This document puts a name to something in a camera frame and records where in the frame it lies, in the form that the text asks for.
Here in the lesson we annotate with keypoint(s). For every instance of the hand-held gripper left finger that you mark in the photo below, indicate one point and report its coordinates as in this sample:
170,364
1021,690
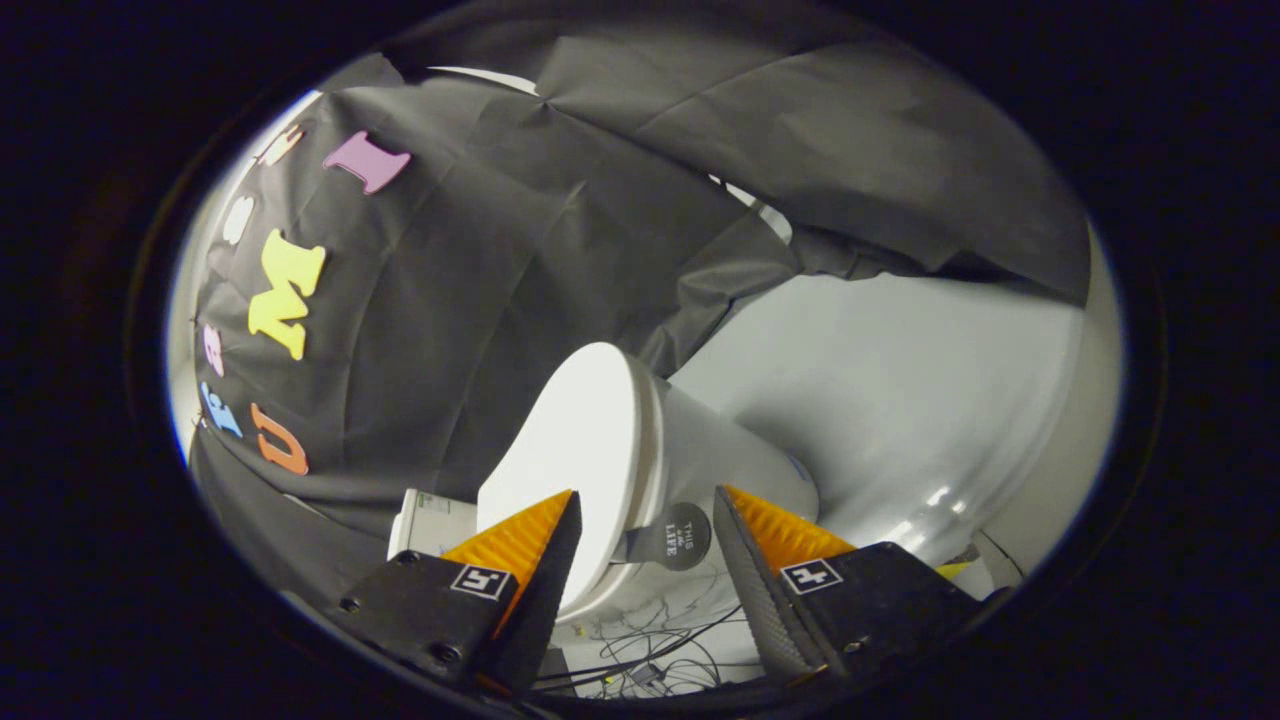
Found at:
545,600

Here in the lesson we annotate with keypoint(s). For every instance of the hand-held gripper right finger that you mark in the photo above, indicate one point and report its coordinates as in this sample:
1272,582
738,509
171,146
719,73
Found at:
760,590

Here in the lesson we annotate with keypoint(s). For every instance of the black round lid lifter tab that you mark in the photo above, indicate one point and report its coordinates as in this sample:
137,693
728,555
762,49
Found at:
682,535

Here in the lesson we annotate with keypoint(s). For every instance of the white toilet tank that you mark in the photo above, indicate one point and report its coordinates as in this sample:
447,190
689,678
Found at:
425,525

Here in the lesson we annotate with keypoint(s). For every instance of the white toilet seat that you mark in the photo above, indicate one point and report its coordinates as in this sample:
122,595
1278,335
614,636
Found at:
650,440

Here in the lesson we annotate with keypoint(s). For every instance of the small yellow strip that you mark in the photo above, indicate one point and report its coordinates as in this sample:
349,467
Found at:
955,570

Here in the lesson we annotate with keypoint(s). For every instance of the black backdrop cloth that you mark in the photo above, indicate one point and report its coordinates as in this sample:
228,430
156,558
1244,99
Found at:
450,300

